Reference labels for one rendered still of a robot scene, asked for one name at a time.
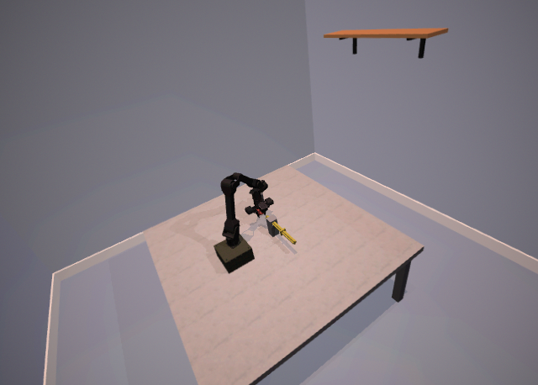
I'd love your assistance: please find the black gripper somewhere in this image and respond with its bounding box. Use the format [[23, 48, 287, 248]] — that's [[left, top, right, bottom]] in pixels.
[[245, 197, 274, 218]]

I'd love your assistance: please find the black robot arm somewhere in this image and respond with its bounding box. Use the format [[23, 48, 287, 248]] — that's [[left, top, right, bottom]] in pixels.
[[220, 172, 270, 249]]

